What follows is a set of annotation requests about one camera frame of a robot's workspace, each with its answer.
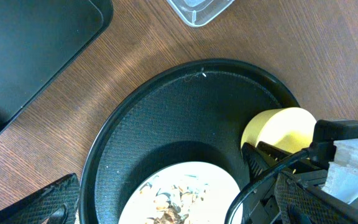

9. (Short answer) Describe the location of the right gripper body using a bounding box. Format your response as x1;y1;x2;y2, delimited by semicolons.
247;167;358;224

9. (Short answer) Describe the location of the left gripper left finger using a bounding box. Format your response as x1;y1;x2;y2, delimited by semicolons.
0;173;80;224

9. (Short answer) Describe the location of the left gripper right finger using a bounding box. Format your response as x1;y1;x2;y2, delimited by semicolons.
275;172;358;224

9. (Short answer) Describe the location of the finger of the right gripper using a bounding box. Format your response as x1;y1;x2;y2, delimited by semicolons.
241;142;278;180
256;141;313;173

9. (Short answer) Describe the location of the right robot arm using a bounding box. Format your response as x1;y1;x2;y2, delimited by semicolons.
235;120;358;223

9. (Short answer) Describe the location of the yellow plastic bowl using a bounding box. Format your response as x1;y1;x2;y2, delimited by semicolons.
241;107;316;154

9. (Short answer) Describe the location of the grey plate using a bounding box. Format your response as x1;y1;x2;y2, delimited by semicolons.
119;162;240;224

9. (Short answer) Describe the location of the round black tray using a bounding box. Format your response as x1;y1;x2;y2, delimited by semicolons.
79;59;298;223

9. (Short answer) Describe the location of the food scraps and rice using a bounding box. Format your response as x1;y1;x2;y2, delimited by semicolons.
137;175;211;224

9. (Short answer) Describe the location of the black rectangular bin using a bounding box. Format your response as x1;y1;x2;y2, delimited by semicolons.
0;0;113;134

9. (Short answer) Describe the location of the clear plastic bin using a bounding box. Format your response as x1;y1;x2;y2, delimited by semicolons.
167;0;234;27

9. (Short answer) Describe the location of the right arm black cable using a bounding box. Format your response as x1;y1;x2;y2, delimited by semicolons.
224;147;311;224

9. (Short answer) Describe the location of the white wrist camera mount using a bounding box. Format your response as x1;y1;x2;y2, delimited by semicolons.
322;139;358;204

